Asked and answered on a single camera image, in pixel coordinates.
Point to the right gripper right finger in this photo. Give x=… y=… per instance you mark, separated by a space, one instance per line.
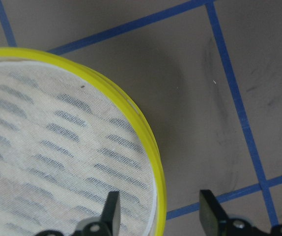
x=216 y=222

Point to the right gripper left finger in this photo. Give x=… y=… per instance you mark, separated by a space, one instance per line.
x=108 y=224

